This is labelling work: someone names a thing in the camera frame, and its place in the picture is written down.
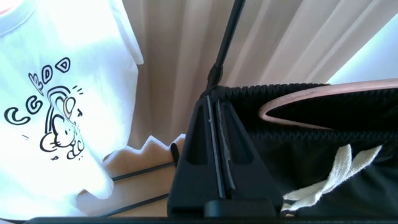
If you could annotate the beige curtain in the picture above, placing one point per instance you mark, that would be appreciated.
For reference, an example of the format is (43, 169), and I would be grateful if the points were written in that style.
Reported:
(186, 62)

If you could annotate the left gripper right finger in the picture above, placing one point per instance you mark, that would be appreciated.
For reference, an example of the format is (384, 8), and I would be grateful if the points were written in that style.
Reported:
(252, 183)

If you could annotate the white printed T-shirt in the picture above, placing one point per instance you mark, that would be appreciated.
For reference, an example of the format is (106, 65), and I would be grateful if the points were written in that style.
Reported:
(62, 109)

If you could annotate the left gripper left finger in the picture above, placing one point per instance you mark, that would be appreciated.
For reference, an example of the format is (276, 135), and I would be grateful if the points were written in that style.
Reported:
(196, 180)

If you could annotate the black clothes rack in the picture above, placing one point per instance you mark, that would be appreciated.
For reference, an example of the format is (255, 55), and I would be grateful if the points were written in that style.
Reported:
(228, 34)

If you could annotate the pink clothes hanger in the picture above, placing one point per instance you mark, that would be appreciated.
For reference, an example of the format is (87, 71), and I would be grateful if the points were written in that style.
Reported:
(311, 93)

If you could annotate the black garment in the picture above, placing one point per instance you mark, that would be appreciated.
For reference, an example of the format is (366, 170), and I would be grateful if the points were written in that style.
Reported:
(311, 155)

